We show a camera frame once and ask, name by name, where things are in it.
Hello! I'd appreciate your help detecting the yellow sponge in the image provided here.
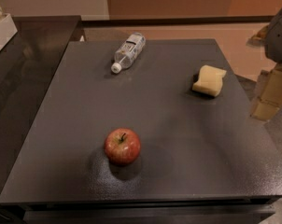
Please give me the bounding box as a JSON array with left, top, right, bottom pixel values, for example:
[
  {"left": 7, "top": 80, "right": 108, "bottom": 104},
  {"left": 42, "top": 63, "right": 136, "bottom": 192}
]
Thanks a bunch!
[{"left": 192, "top": 65, "right": 227, "bottom": 97}]

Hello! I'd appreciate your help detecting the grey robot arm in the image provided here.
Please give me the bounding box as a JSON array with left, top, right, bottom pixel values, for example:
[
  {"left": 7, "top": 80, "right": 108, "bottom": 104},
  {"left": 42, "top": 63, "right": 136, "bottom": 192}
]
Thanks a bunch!
[{"left": 250, "top": 8, "right": 282, "bottom": 121}]

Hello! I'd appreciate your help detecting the white box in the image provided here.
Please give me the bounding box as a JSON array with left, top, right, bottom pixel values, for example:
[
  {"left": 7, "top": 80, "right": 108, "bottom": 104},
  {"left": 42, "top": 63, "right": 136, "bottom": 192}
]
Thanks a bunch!
[{"left": 0, "top": 13, "right": 18, "bottom": 51}]

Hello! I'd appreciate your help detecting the clear plastic water bottle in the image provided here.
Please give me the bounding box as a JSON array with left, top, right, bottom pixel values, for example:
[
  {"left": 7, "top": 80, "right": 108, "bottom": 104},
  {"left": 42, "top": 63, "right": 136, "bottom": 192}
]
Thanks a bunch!
[{"left": 111, "top": 33, "right": 146, "bottom": 74}]

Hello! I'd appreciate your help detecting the red apple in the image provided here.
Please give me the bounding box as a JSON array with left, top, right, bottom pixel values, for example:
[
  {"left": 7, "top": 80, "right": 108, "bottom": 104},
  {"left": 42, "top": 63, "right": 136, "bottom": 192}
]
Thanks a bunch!
[{"left": 104, "top": 128, "right": 141, "bottom": 166}]

